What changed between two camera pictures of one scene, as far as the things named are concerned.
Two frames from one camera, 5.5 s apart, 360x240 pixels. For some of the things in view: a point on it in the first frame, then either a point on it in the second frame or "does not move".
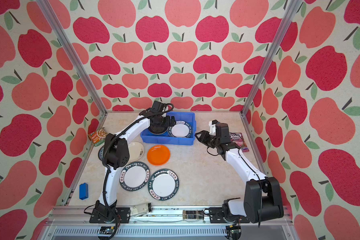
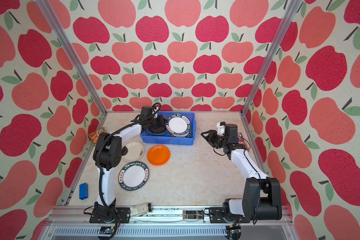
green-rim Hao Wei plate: x=163 y=184 → x=178 y=125
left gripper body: x=164 y=121 does not move
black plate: x=157 y=131 does not move
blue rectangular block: x=83 y=191 does not move
